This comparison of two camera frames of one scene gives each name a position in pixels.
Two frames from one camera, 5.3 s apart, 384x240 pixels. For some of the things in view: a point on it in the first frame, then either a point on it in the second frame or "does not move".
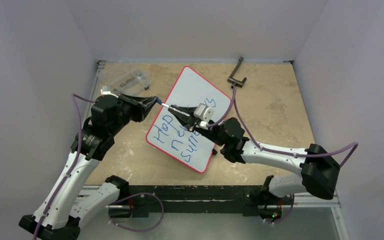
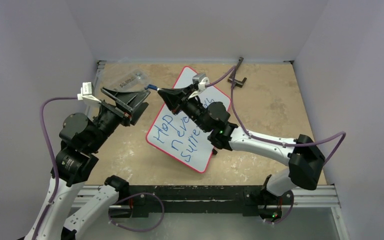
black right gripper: (194, 123) -> (181, 100)
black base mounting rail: (179, 198) does not move
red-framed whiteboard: (171, 136) does not move
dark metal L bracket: (235, 82) does not move
